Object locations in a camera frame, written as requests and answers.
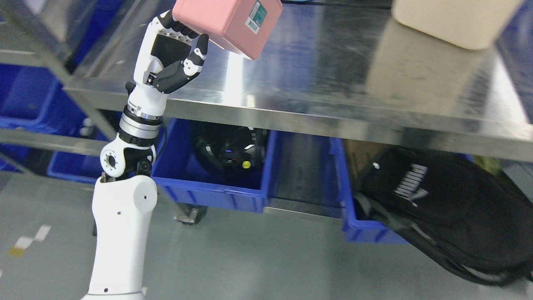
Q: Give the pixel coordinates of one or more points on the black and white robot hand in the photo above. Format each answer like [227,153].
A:
[171,55]

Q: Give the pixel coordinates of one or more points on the pink plastic storage box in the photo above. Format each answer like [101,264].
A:
[239,26]

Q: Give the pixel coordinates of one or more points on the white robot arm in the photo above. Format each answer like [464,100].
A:
[123,201]

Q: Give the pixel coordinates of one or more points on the cream plastic container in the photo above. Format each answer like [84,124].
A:
[469,24]

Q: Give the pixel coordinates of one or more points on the blue bin far left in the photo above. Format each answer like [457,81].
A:
[33,99]

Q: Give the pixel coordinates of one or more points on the blue bin with backpack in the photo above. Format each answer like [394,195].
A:
[350,159]

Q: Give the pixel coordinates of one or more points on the black Puma backpack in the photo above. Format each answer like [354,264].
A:
[462,217]

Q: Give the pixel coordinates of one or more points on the blue bin with black cables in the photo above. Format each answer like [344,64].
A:
[214,165]

